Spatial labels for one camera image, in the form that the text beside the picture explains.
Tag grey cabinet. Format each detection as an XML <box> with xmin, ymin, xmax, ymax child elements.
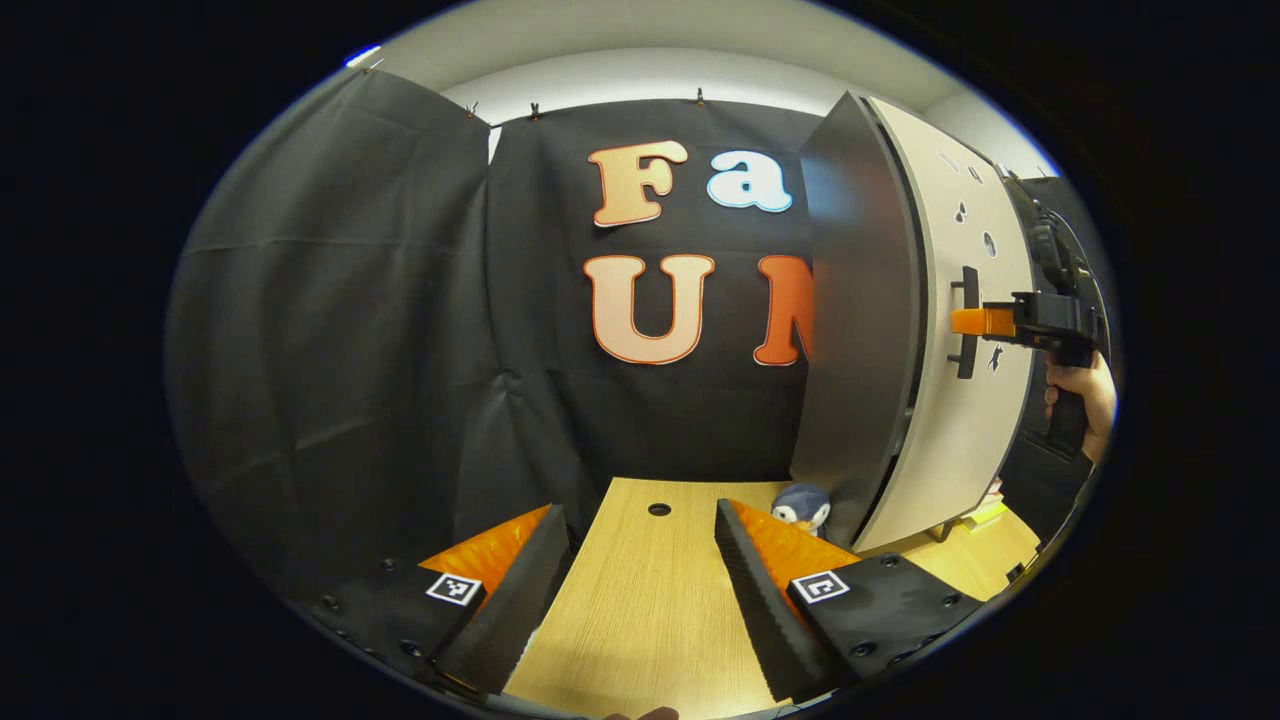
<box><xmin>790</xmin><ymin>92</ymin><xmax>1036</xmax><ymax>554</ymax></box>

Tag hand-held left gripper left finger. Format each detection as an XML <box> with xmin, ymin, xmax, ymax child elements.
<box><xmin>300</xmin><ymin>503</ymin><xmax>573</xmax><ymax>698</ymax></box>

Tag white cabinet door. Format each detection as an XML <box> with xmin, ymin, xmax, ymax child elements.
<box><xmin>855</xmin><ymin>97</ymin><xmax>1036</xmax><ymax>554</ymax></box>

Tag penguin plush toy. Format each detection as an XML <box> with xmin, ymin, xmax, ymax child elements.
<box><xmin>770</xmin><ymin>483</ymin><xmax>831</xmax><ymax>538</ymax></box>

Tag black backdrop cloth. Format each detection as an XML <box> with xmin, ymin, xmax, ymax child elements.
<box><xmin>165</xmin><ymin>68</ymin><xmax>1116</xmax><ymax>601</ymax></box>

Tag black door handle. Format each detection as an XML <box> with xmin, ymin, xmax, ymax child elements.
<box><xmin>948</xmin><ymin>266</ymin><xmax>981</xmax><ymax>380</ymax></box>

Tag stack of books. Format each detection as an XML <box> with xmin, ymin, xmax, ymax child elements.
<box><xmin>962</xmin><ymin>478</ymin><xmax>1011</xmax><ymax>531</ymax></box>

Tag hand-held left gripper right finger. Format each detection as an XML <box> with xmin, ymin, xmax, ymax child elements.
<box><xmin>714</xmin><ymin>498</ymin><xmax>986</xmax><ymax>704</ymax></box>

